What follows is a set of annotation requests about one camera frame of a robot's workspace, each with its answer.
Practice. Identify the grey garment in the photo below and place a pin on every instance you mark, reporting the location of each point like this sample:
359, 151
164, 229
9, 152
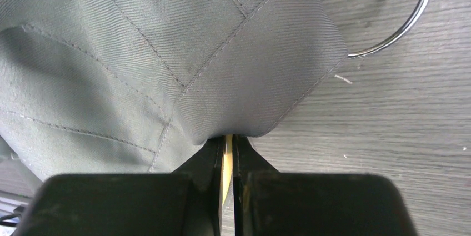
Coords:
138, 85

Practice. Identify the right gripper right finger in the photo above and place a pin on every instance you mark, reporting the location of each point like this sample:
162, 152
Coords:
270, 202

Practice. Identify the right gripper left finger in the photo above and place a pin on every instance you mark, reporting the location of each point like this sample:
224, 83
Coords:
186, 201

